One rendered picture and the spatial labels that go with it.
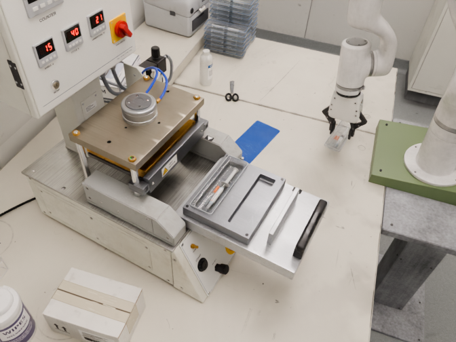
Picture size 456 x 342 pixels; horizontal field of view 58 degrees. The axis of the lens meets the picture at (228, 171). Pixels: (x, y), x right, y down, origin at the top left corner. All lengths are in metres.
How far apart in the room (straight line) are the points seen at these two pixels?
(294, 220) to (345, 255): 0.29
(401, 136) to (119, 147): 1.01
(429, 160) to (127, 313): 0.97
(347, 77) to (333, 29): 2.16
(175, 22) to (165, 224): 1.19
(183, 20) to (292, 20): 1.72
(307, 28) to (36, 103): 2.80
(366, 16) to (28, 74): 0.83
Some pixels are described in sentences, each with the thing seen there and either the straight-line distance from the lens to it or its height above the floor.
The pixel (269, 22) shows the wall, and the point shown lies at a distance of 3.53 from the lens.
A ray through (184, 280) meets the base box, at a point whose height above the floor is 0.82.
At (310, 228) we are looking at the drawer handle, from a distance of 0.89.
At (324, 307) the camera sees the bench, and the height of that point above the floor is 0.75.
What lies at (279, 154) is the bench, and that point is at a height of 0.75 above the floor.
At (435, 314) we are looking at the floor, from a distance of 2.15.
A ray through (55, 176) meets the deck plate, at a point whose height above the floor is 0.93.
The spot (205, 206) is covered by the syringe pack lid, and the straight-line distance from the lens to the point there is 0.90.
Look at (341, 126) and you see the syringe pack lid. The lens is 1.49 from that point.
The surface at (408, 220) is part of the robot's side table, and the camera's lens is 1.35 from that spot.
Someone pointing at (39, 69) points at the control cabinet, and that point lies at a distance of 0.90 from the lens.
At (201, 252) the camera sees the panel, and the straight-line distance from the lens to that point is 1.01.
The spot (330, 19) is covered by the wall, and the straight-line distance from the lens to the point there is 3.43.
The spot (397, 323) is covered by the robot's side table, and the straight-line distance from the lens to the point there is 2.03.
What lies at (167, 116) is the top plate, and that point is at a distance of 0.96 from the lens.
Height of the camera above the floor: 1.71
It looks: 46 degrees down
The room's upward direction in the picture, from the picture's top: 4 degrees clockwise
